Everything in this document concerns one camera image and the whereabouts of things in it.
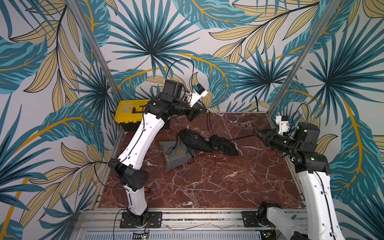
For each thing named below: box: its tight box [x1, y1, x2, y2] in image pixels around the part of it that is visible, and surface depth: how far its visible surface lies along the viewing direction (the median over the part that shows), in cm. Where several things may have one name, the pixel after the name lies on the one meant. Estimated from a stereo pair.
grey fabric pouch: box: [159, 140, 196, 173], surface depth 92 cm
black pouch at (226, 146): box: [209, 135, 239, 156], surface depth 86 cm
